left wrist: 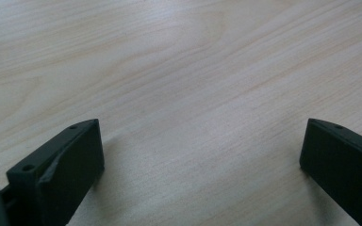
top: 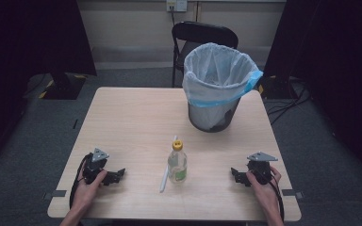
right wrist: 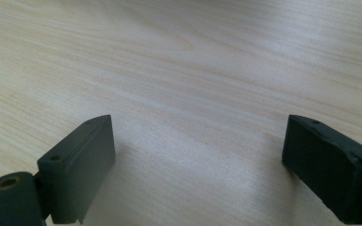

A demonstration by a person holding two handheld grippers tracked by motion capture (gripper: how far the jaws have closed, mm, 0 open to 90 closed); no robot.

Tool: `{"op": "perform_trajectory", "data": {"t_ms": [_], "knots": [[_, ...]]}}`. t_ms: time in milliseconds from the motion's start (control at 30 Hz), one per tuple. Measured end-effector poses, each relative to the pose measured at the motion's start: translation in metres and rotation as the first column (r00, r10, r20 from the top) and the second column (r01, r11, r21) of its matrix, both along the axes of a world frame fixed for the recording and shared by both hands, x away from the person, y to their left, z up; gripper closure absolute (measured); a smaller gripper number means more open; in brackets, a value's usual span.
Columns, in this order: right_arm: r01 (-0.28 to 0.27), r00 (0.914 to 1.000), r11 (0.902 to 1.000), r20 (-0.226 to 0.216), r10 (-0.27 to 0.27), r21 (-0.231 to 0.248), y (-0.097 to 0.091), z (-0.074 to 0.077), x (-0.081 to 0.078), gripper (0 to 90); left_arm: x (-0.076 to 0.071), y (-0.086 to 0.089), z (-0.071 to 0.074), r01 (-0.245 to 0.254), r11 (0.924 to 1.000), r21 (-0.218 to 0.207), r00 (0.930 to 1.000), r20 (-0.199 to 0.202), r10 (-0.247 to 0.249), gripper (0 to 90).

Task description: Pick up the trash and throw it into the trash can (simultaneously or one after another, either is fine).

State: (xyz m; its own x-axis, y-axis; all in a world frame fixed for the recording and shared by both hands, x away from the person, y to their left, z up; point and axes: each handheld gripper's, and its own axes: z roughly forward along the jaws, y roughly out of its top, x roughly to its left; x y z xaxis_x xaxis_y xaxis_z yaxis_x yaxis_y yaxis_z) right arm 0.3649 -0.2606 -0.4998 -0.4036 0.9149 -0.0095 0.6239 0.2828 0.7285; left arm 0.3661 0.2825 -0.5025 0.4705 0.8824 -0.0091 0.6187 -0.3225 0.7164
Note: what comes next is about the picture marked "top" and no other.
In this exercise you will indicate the white straw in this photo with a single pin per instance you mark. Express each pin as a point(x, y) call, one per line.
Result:
point(166, 171)

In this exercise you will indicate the person's left hand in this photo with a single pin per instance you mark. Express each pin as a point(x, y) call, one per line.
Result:
point(85, 194)

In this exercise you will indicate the black bin with white liner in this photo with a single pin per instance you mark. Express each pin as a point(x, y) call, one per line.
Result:
point(215, 78)

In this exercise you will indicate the white wall outlet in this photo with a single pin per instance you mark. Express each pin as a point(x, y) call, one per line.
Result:
point(176, 4)

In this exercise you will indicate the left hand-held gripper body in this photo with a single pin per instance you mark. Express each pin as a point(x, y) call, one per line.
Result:
point(95, 163)

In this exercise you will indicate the black mesh trash bin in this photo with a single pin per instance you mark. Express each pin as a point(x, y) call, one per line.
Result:
point(213, 119)

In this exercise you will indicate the small black floor tape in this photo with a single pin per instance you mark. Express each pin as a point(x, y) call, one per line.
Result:
point(75, 124)

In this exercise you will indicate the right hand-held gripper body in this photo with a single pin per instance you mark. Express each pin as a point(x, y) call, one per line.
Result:
point(259, 169)

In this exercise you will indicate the grey tape strip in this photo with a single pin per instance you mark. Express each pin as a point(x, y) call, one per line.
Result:
point(56, 194)
point(292, 193)

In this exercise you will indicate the person's right hand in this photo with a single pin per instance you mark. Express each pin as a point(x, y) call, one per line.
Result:
point(264, 196)

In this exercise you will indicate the clear bottle with yellow cap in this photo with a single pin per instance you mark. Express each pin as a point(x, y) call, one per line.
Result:
point(177, 164)

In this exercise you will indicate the black folding chair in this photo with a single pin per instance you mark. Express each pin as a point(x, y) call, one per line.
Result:
point(201, 34)

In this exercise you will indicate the dark curtain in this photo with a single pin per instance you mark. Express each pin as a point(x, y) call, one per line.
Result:
point(28, 47)
point(336, 62)

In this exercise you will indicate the black stand base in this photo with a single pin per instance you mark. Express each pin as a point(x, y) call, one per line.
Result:
point(276, 88)
point(62, 86)

